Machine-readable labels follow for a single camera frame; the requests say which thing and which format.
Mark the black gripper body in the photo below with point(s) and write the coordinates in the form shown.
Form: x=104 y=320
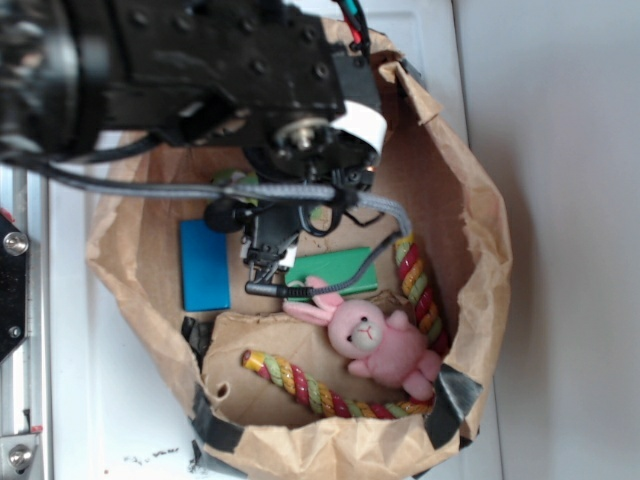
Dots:
x=272 y=227

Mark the green plush frog toy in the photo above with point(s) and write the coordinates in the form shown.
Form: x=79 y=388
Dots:
x=231 y=176

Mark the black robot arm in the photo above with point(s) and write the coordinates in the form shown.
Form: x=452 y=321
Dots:
x=88 y=82

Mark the blue rectangular block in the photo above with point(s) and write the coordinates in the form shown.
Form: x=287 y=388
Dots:
x=204 y=266

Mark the green rectangular block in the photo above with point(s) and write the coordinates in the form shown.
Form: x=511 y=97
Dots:
x=335 y=267

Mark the pink plush bunny toy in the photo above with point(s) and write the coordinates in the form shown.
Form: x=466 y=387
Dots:
x=387 y=349

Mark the brown paper lined box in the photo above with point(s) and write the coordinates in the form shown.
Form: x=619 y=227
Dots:
x=461 y=229

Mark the multicolour twisted rope toy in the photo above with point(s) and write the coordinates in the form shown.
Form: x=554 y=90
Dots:
x=318 y=397

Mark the black bracket with bolts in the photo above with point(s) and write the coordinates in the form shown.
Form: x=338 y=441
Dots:
x=13 y=284

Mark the aluminium frame rail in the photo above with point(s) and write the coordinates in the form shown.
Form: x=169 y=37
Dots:
x=26 y=451

